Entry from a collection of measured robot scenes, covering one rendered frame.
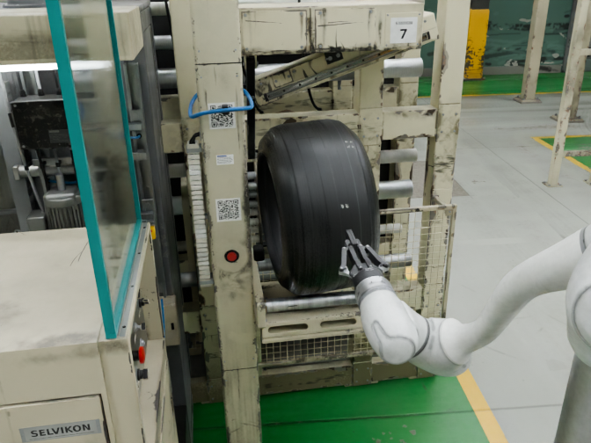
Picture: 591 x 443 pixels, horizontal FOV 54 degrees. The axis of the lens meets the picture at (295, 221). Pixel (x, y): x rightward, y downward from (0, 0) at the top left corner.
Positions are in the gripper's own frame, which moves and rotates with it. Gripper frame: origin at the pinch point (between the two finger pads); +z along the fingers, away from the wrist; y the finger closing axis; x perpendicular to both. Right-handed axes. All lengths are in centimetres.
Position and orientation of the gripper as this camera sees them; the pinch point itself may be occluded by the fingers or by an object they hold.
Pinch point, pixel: (351, 241)
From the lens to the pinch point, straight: 152.9
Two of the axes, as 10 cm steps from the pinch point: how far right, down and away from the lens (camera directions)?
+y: -9.9, 0.7, -1.4
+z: -1.6, -5.3, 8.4
